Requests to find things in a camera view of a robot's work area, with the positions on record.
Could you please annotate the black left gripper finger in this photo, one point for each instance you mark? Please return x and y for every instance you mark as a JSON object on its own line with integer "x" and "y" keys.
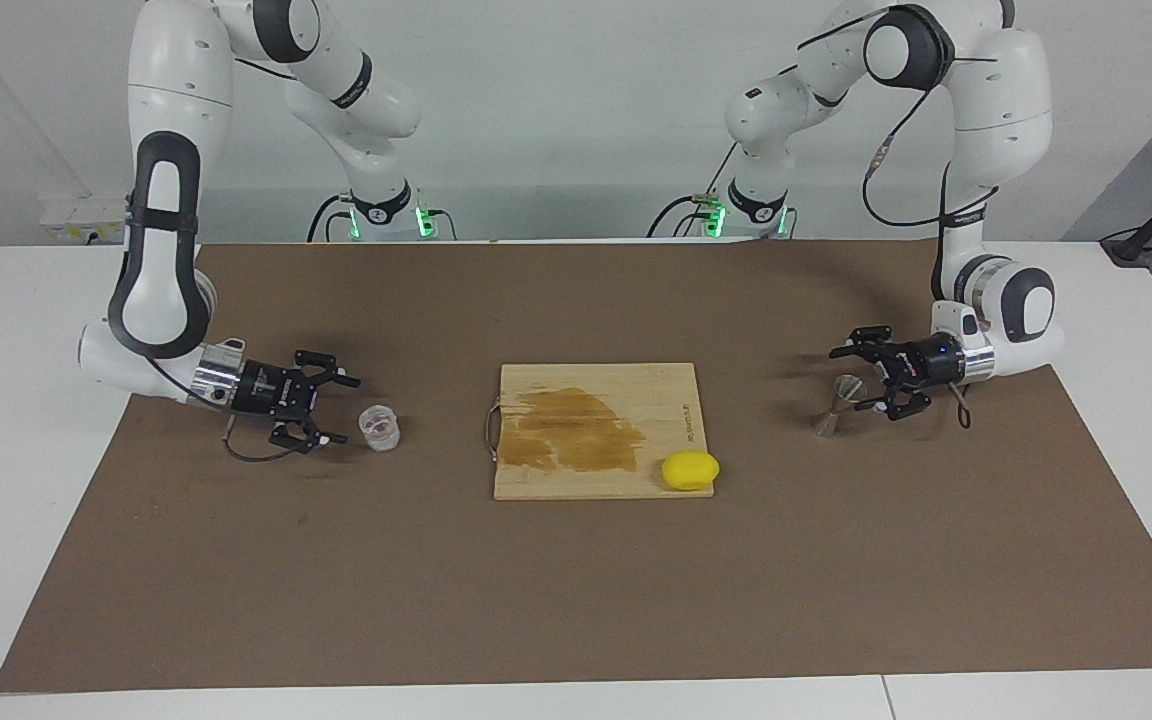
{"x": 904, "y": 402}
{"x": 871, "y": 342}

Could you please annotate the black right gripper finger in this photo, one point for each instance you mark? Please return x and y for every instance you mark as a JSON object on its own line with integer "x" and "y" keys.
{"x": 321, "y": 365}
{"x": 301, "y": 435}

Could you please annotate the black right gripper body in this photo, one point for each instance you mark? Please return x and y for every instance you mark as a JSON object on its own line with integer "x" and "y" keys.
{"x": 266, "y": 390}

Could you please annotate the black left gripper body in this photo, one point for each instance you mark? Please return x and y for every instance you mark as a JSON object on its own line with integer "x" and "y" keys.
{"x": 931, "y": 362}

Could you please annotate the steel cocktail jigger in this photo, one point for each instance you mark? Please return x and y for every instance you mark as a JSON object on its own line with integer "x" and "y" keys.
{"x": 829, "y": 415}

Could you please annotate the clear glass cup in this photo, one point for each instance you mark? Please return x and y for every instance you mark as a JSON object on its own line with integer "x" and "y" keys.
{"x": 379, "y": 430}

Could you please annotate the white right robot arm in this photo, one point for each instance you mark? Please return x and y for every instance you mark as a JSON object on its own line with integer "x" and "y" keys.
{"x": 176, "y": 100}

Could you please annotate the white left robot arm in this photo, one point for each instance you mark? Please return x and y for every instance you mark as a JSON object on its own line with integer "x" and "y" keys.
{"x": 1001, "y": 90}

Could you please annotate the brown table mat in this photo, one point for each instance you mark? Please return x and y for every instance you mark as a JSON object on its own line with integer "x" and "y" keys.
{"x": 336, "y": 560}

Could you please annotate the yellow lemon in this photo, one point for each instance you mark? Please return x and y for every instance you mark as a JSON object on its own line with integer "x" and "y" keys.
{"x": 690, "y": 470}

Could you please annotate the stained wooden cutting board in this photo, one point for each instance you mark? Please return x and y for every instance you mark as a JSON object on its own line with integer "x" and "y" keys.
{"x": 656, "y": 410}

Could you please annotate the white wall power box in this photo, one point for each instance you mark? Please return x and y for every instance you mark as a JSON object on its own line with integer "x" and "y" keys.
{"x": 76, "y": 225}

